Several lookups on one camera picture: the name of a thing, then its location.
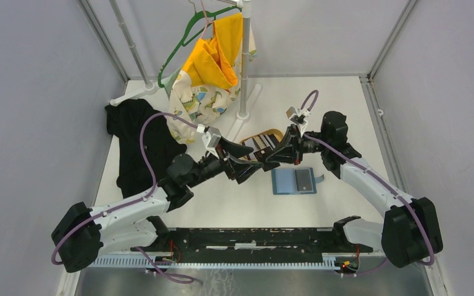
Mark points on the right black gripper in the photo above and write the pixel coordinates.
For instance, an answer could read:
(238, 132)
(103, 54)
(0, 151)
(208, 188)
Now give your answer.
(291, 150)

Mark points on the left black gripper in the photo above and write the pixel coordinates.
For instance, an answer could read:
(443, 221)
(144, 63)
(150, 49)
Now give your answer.
(241, 171)

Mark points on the oval wooden card tray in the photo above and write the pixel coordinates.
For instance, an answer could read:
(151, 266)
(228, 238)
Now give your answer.
(262, 144)

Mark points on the blue card holder wallet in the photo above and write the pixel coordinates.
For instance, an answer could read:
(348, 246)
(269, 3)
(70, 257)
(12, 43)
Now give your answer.
(283, 181)

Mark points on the dark credit card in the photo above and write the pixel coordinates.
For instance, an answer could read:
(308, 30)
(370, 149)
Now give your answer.
(304, 181)

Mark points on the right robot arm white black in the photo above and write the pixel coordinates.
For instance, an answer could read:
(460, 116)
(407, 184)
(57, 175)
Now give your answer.
(409, 232)

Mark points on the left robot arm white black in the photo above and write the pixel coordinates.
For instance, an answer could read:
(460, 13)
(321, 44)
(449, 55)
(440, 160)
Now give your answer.
(85, 233)

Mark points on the yellow dinosaur print jacket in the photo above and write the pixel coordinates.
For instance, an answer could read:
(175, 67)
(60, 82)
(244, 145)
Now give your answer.
(209, 81)

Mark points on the black garment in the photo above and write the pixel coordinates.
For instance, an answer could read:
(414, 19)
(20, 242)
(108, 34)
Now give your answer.
(125, 121)

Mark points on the white metal clothes rack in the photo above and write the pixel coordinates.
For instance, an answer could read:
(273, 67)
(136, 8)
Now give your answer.
(247, 98)

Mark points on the green clothes hanger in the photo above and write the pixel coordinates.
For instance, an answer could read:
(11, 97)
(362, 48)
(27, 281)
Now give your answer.
(186, 38)

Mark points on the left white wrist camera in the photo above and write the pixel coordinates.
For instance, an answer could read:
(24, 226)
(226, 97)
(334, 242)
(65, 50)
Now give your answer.
(210, 139)

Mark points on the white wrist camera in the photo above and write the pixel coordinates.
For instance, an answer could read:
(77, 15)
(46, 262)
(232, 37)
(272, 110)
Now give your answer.
(299, 118)
(210, 139)

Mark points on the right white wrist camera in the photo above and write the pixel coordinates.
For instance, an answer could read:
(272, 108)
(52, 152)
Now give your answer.
(299, 118)

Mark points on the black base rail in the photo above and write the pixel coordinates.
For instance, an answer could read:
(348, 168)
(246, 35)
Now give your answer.
(253, 245)

